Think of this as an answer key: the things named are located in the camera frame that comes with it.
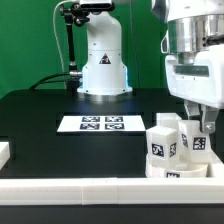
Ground black cables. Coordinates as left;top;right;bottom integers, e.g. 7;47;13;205
29;72;83;90

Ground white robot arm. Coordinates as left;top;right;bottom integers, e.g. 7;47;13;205
79;0;224;133

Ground white cable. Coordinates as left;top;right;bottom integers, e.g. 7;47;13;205
52;0;75;73

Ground white U-shaped wall fence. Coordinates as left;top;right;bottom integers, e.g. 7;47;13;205
0;141;224;206

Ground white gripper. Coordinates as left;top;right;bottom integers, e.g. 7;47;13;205
165;44;224;133

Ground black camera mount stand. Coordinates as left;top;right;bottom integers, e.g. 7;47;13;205
59;0;116;91

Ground white marker sheet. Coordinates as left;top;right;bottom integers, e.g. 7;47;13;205
57;115;145;133

